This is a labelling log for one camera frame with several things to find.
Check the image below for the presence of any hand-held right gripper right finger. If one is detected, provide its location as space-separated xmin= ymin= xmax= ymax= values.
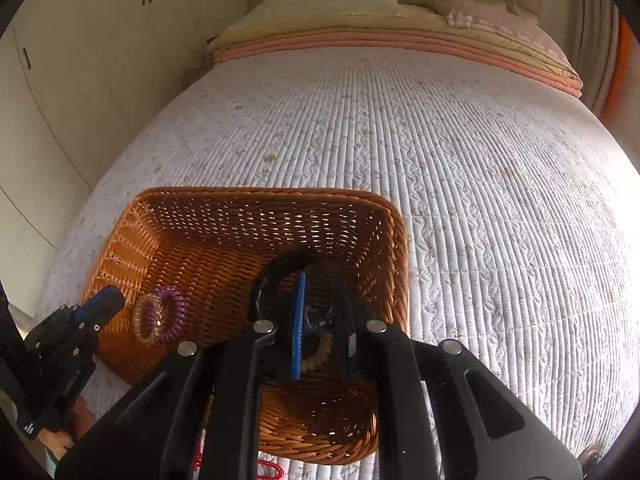
xmin=332 ymin=296 xmax=584 ymax=480

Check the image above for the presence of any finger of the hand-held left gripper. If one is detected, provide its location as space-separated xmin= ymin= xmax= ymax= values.
xmin=74 ymin=285 xmax=126 ymax=328

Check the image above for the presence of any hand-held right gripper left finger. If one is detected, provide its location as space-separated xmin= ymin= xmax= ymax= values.
xmin=55 ymin=270 xmax=308 ymax=480

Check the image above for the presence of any beige beaded bracelet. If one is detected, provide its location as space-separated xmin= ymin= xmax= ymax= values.
xmin=302 ymin=332 xmax=335 ymax=373

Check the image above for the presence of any black headband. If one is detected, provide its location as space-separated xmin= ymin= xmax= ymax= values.
xmin=248 ymin=249 xmax=351 ymax=326

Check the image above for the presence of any purple spiral hair tie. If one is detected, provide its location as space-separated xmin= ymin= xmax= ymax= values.
xmin=132 ymin=286 xmax=190 ymax=346

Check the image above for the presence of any brown wicker basket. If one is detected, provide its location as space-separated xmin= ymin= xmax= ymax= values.
xmin=82 ymin=186 xmax=411 ymax=466

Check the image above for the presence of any red spiral hair tie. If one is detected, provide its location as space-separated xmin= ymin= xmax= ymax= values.
xmin=192 ymin=437 xmax=287 ymax=480

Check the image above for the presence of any person's left hand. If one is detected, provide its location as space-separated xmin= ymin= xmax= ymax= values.
xmin=37 ymin=397 xmax=99 ymax=461

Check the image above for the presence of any white wardrobe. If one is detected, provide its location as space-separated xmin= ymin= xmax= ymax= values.
xmin=0 ymin=0 xmax=248 ymax=321

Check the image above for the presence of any round metal fitting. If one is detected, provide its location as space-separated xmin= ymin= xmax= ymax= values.
xmin=577 ymin=440 xmax=606 ymax=471

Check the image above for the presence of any salmon folded blanket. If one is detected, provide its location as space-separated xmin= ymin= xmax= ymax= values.
xmin=212 ymin=30 xmax=585 ymax=100

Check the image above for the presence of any yellow folded blanket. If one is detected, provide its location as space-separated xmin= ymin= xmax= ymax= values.
xmin=207 ymin=10 xmax=583 ymax=86

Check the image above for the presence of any pink pillow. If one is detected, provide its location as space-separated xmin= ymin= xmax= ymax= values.
xmin=445 ymin=2 xmax=566 ymax=61

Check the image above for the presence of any orange curtain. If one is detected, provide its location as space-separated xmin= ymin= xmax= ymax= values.
xmin=600 ymin=17 xmax=636 ymax=121

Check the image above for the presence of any grey curtain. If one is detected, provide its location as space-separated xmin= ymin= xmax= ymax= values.
xmin=567 ymin=0 xmax=621 ymax=116

